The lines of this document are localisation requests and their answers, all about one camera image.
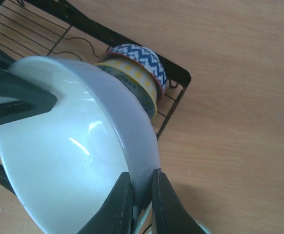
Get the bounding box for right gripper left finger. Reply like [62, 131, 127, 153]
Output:
[79, 172, 133, 234]

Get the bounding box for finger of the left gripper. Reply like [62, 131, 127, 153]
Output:
[0, 49, 57, 125]

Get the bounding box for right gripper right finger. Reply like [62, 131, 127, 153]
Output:
[151, 168, 205, 234]

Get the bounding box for black wire dish rack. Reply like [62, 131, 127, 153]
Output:
[0, 0, 192, 195]

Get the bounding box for plain white bowl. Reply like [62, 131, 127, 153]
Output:
[0, 56, 160, 234]

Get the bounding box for yellow rimmed sun bowl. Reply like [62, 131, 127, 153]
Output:
[95, 58, 157, 119]

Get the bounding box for blue white patterned bowl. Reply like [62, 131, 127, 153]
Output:
[100, 43, 167, 100]

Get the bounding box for brown rimmed bowl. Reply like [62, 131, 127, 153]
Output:
[133, 203, 211, 234]

